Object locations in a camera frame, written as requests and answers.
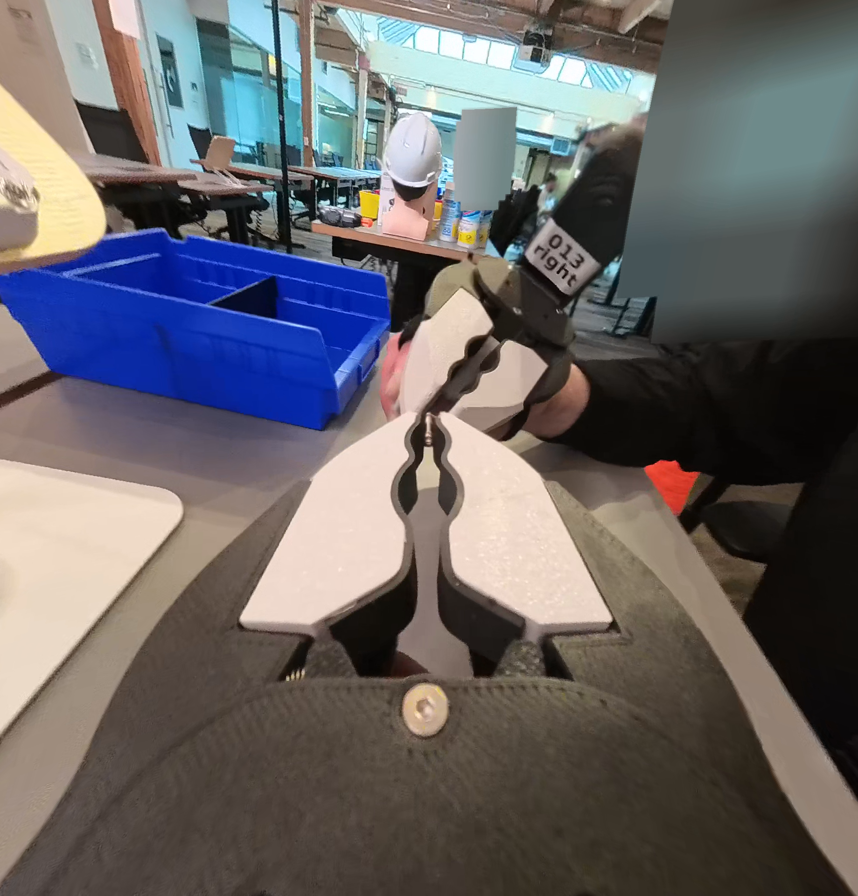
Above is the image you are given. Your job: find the ceiling projector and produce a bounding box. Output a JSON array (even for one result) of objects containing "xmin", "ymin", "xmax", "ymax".
[{"xmin": 516, "ymin": 24, "xmax": 552, "ymax": 67}]

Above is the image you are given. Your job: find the framed instruction sheet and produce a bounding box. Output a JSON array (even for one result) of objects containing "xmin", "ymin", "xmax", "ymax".
[{"xmin": 0, "ymin": 129, "xmax": 41, "ymax": 256}]

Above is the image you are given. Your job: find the black bin divider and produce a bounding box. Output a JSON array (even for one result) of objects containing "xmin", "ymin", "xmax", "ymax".
[{"xmin": 208, "ymin": 275, "xmax": 279, "ymax": 322}]

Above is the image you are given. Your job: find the brown office desk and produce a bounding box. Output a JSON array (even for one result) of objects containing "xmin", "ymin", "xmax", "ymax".
[{"xmin": 72, "ymin": 150, "xmax": 318, "ymax": 239}]

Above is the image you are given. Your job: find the wooden instruction board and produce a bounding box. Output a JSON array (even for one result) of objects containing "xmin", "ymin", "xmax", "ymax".
[{"xmin": 0, "ymin": 63, "xmax": 108, "ymax": 277}]

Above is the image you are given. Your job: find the pink mannequin head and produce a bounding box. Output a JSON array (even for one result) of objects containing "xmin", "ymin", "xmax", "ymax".
[{"xmin": 381, "ymin": 175, "xmax": 433, "ymax": 242}]

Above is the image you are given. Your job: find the black chair base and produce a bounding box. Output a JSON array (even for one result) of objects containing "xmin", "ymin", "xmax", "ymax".
[{"xmin": 681, "ymin": 476, "xmax": 804, "ymax": 561}]

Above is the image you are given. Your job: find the wooden table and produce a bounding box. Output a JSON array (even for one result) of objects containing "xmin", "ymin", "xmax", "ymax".
[{"xmin": 311, "ymin": 217, "xmax": 493, "ymax": 266}]

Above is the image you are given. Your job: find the grey desk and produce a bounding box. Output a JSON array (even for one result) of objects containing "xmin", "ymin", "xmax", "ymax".
[{"xmin": 0, "ymin": 301, "xmax": 858, "ymax": 896}]

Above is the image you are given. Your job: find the person's right hand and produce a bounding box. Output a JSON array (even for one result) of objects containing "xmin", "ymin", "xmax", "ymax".
[{"xmin": 380, "ymin": 329, "xmax": 591, "ymax": 442}]

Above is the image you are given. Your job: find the orange cone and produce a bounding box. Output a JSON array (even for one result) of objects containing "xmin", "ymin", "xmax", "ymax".
[{"xmin": 644, "ymin": 458, "xmax": 701, "ymax": 515}]

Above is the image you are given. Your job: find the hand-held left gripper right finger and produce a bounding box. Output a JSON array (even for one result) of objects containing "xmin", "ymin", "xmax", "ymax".
[{"xmin": 436, "ymin": 413, "xmax": 614, "ymax": 638}]

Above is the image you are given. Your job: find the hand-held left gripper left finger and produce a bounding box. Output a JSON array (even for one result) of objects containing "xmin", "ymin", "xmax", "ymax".
[{"xmin": 238, "ymin": 412, "xmax": 419, "ymax": 631}]

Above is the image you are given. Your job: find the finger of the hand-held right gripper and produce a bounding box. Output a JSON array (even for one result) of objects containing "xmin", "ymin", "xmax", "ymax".
[
  {"xmin": 397, "ymin": 288, "xmax": 503, "ymax": 421},
  {"xmin": 436, "ymin": 339, "xmax": 549, "ymax": 442}
]

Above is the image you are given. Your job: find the blue plastic bin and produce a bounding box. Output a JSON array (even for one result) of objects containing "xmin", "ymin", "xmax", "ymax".
[{"xmin": 0, "ymin": 227, "xmax": 391, "ymax": 431}]

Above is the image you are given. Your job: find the white hard hat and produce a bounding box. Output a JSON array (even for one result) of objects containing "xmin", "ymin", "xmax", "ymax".
[{"xmin": 382, "ymin": 112, "xmax": 445, "ymax": 189}]

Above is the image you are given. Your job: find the person's right forearm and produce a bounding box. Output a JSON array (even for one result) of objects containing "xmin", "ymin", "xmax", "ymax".
[{"xmin": 555, "ymin": 339, "xmax": 858, "ymax": 484}]

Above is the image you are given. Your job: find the black office chair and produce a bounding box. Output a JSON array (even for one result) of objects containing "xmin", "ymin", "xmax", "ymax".
[{"xmin": 490, "ymin": 185, "xmax": 543, "ymax": 261}]

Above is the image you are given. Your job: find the white wipes canister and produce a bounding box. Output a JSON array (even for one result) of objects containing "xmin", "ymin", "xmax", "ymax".
[{"xmin": 439, "ymin": 181, "xmax": 465, "ymax": 242}]

